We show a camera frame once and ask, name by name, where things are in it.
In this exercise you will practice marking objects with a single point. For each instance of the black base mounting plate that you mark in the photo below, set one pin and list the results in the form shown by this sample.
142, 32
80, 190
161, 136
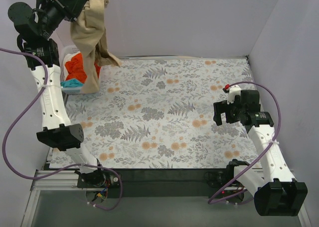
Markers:
173, 182

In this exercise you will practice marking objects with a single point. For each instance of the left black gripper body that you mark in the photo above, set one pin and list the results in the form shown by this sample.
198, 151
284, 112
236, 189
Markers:
69, 7

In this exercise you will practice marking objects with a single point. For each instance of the beige t shirt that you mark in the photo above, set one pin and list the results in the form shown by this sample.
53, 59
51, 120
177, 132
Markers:
88, 33

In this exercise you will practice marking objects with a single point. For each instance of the white plastic laundry basket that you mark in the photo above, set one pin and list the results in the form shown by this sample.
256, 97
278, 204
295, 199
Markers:
71, 50

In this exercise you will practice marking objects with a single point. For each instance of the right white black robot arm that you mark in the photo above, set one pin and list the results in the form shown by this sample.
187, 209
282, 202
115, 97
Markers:
277, 192

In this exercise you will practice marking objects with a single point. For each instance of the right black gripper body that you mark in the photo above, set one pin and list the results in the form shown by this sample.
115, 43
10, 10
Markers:
222, 110

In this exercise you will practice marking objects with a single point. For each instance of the aluminium frame rail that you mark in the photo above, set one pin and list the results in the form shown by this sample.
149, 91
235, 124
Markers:
54, 201

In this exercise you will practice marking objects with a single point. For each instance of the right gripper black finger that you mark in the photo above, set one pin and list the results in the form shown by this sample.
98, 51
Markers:
220, 107
218, 118

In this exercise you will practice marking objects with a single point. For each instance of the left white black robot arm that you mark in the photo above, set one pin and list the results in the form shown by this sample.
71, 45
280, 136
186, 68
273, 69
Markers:
35, 27

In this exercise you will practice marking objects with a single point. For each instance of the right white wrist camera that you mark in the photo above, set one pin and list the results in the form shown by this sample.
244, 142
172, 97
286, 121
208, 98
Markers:
232, 92

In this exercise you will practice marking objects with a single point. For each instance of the orange t shirt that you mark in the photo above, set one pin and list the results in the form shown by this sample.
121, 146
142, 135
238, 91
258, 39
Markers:
73, 64

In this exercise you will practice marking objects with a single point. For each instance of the teal t shirt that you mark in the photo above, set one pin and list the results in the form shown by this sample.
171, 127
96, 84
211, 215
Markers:
71, 83

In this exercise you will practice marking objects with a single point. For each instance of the floral patterned table mat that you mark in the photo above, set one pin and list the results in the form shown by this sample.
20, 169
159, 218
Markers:
159, 114

